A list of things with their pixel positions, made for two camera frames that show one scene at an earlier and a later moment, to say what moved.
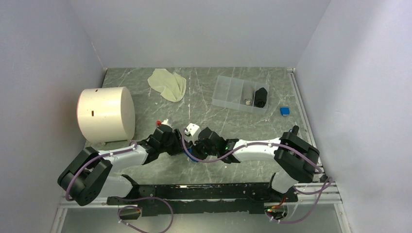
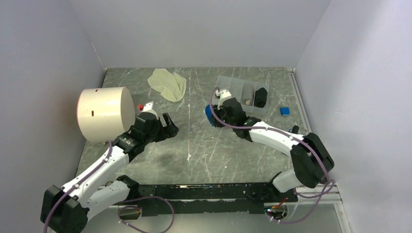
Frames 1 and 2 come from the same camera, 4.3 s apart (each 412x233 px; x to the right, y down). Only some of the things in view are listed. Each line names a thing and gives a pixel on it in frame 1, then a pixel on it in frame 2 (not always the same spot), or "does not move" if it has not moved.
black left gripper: [176, 135] → [166, 132]
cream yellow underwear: [171, 85] does not move
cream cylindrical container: [106, 114] does not move
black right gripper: [195, 149] → [217, 112]
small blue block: [284, 111] does not move
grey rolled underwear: [248, 102] does not move
